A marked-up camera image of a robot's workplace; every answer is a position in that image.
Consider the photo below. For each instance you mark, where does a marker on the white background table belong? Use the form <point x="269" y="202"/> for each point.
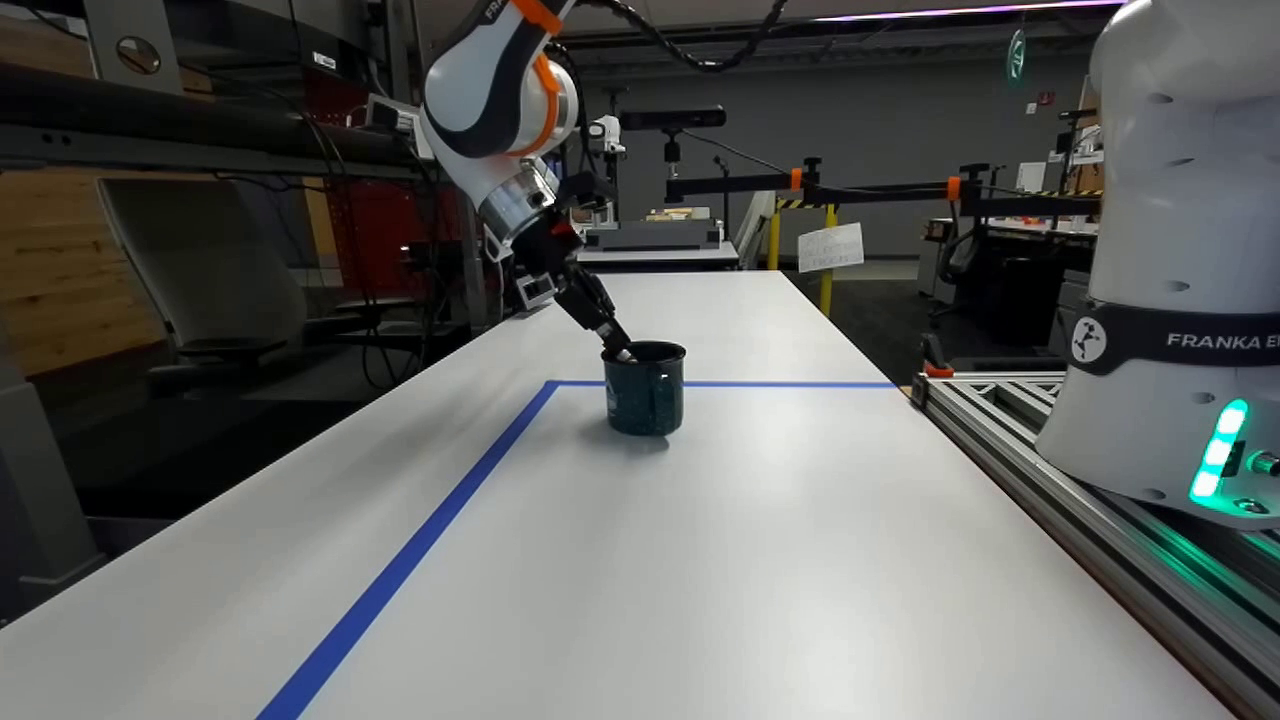
<point x="655" y="257"/>

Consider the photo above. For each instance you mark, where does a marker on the black bar with orange clamps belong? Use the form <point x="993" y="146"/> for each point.
<point x="883" y="190"/>

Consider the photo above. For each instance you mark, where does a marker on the yellow post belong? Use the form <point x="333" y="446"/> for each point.
<point x="775" y="237"/>
<point x="830" y="265"/>

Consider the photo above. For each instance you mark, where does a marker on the black equipment cart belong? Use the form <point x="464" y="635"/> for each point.
<point x="1015" y="286"/>

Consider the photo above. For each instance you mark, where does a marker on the grey box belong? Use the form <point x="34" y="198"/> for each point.
<point x="663" y="235"/>

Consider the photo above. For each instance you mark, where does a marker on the black horizontal pipe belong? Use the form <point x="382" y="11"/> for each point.
<point x="200" y="119"/>

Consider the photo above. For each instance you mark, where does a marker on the blue tape line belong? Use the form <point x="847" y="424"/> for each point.
<point x="442" y="520"/>

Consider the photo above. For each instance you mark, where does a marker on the white power box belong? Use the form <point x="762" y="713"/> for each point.
<point x="396" y="127"/>

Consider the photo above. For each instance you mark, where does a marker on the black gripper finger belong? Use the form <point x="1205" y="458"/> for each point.
<point x="595" y="327"/>
<point x="616" y="328"/>

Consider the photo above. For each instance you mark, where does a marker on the white paper sign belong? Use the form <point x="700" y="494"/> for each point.
<point x="830" y="251"/>

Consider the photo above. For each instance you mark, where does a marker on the grey monitor back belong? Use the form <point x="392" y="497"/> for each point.
<point x="212" y="260"/>

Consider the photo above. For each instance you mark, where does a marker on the black camera bar on stand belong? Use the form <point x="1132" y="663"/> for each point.
<point x="685" y="119"/>

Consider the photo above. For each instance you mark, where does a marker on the green hanging sign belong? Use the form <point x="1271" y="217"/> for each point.
<point x="1019" y="54"/>

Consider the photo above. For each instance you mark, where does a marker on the red tool cabinet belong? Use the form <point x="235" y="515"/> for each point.
<point x="385" y="235"/>

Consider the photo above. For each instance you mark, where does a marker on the aluminium mounting rail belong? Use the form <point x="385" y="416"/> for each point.
<point x="1064" y="464"/>

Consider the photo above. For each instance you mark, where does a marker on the white Franka robot base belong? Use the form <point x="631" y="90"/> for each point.
<point x="1182" y="242"/>

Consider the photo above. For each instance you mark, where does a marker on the orange rail clamp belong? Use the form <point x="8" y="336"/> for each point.
<point x="938" y="363"/>

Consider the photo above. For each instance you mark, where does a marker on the dark green mug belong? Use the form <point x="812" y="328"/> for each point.
<point x="650" y="395"/>

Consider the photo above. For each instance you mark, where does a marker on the wooden wall panel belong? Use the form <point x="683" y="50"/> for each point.
<point x="66" y="272"/>

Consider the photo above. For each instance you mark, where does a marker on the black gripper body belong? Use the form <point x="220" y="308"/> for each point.
<point x="549" y="260"/>

